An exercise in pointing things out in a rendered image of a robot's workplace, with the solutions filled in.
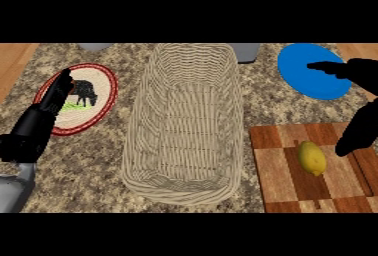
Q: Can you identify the grey block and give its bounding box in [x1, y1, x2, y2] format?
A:
[227, 43, 261, 64]
[77, 43, 114, 52]

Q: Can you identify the long oval wicker basket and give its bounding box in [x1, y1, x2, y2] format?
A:
[120, 43, 245, 206]

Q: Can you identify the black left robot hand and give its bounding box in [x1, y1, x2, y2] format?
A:
[0, 67, 77, 164]

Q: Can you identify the oval placemat with black animal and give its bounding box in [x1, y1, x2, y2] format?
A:
[33, 62, 120, 137]

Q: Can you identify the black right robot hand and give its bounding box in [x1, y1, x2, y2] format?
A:
[306, 57, 378, 158]

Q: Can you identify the blue round plate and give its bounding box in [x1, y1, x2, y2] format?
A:
[276, 43, 354, 101]

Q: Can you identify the wooden checkered cutting board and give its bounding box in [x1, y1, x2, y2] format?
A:
[248, 121, 378, 214]

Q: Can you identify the yellow lemon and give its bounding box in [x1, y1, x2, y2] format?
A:
[295, 140, 328, 177]

